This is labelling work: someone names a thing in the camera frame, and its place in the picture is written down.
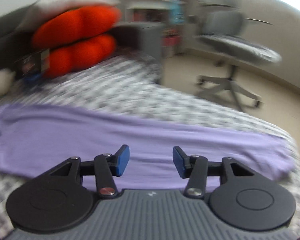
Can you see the blue patterned bag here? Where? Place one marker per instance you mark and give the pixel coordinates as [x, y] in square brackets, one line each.
[177, 13]

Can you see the purple pants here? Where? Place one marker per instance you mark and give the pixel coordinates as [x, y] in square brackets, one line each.
[115, 130]

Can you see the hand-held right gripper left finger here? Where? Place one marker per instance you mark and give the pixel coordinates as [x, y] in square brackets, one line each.
[122, 160]

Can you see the white shelf unit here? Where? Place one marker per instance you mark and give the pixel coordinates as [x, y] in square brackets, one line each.
[150, 3]

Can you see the blue phone stand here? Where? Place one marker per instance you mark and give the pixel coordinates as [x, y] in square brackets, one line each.
[31, 78]

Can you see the grey sofa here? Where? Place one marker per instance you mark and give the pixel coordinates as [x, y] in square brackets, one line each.
[145, 37]

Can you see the white pillow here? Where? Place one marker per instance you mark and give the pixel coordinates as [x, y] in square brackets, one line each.
[65, 1]

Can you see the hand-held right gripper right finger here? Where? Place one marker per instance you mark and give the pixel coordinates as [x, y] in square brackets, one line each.
[178, 160]

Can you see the grey office chair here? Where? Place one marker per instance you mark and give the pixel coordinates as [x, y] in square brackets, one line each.
[222, 25]

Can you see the white plush toy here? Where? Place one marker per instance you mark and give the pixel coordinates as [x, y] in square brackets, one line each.
[0, 82]

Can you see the smartphone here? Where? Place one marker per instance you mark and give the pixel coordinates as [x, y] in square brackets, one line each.
[30, 63]

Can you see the orange knitted cushion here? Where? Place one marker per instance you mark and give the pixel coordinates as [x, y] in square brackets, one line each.
[77, 25]

